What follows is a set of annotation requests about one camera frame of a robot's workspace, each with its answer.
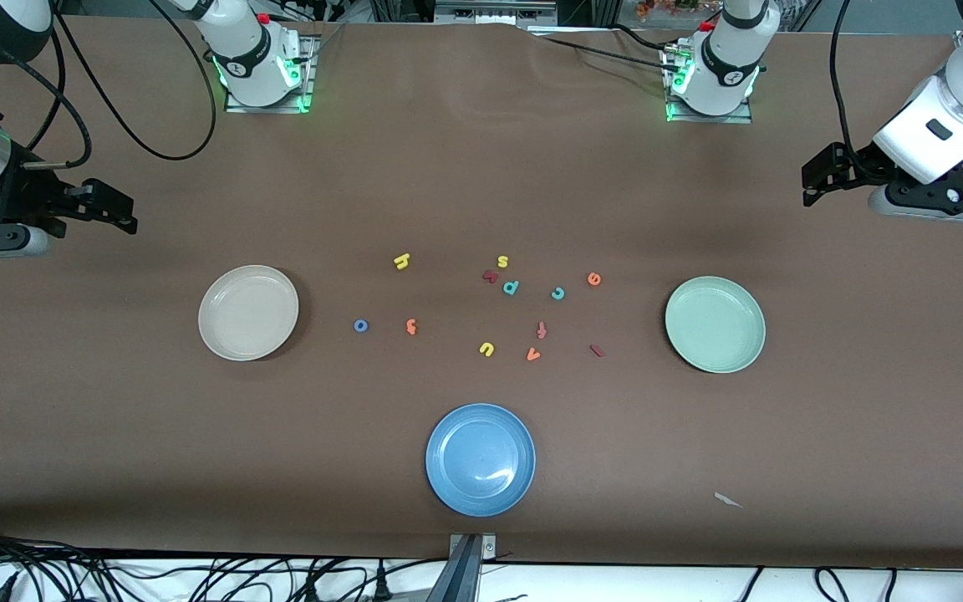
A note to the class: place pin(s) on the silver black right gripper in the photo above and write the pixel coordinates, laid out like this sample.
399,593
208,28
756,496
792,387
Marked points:
30,194

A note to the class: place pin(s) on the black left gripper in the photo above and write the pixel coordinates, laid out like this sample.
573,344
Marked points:
854,164

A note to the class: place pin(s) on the yellow foam letter h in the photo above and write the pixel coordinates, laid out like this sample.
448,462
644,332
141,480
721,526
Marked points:
401,262

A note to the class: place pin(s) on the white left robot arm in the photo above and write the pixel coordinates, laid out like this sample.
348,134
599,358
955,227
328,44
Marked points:
728,58

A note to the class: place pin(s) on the beige brown plate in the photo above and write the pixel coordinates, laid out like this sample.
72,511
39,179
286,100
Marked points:
248,313

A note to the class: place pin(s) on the green plate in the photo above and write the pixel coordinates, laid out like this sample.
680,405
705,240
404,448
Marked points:
715,324

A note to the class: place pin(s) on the orange flower decoration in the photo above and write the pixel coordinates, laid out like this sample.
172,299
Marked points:
665,7

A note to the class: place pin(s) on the white paper scrap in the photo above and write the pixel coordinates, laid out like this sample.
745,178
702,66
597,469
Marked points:
728,500

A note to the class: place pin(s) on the teal foam letter p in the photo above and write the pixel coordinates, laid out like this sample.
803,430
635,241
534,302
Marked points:
511,288

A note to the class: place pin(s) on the brown table cover sheet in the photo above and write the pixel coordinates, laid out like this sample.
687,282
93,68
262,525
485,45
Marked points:
481,167

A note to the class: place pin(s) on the grey equipment box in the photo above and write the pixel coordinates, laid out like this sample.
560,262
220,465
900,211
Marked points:
490,10

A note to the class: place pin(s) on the yellow foam letter u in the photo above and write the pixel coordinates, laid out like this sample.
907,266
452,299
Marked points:
486,349

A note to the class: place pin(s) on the black power plug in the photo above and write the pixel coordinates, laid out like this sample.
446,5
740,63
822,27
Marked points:
381,585
312,590

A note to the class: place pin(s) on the blue plate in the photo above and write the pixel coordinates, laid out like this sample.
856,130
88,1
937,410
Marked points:
481,460

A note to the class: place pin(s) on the aluminium arm base plate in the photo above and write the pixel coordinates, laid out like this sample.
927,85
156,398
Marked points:
268,109
711,119

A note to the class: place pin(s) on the grey metal mounting bracket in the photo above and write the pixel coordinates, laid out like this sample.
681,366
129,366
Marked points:
465,568

